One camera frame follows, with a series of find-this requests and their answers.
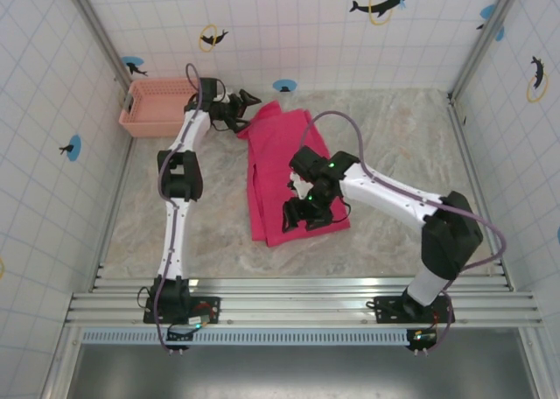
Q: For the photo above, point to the pink plastic basket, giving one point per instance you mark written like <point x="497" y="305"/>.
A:
<point x="149" y="110"/>

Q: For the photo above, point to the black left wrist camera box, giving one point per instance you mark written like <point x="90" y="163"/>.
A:
<point x="211" y="90"/>

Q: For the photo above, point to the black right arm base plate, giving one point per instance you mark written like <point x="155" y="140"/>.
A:
<point x="385" y="308"/>

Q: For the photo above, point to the aluminium front mounting rail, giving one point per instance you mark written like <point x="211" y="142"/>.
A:
<point x="284" y="303"/>

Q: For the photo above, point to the small green-lit circuit board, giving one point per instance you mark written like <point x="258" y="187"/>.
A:
<point x="192" y="329"/>
<point x="422" y="337"/>

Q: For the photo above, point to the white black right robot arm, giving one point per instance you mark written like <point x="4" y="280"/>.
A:
<point x="394" y="198"/>

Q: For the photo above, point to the pink long pants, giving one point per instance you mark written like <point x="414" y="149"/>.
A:
<point x="271" y="154"/>

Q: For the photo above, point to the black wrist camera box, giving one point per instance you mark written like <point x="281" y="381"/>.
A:
<point x="211" y="90"/>
<point x="308" y="160"/>

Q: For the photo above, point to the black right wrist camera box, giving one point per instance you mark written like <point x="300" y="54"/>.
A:
<point x="308" y="160"/>

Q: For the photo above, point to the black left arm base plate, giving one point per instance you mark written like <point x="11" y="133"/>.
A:
<point x="207" y="307"/>

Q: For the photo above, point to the aluminium frame corner post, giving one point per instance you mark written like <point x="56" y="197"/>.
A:
<point x="94" y="27"/>
<point x="485" y="36"/>

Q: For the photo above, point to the aluminium side rail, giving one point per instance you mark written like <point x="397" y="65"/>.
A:
<point x="114" y="189"/>
<point x="479" y="189"/>

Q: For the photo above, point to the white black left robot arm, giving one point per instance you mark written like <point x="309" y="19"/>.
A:
<point x="175" y="241"/>

